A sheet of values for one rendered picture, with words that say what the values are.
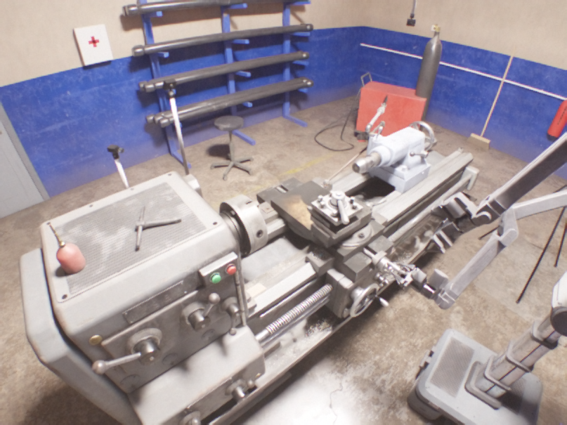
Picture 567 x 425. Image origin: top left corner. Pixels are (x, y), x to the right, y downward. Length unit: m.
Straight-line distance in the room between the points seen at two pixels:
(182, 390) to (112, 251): 0.59
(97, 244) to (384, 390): 1.80
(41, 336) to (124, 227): 0.39
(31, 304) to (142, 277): 0.34
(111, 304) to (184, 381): 0.49
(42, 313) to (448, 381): 1.91
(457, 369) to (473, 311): 0.76
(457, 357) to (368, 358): 0.56
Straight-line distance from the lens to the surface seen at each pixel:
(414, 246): 2.37
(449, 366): 2.07
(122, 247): 0.99
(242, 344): 1.29
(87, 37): 3.80
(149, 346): 1.00
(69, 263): 0.96
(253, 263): 1.65
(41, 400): 2.56
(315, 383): 2.10
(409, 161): 2.06
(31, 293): 1.10
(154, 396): 1.28
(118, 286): 0.92
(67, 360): 1.03
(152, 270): 0.92
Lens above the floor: 1.97
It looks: 39 degrees down
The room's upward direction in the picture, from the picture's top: straight up
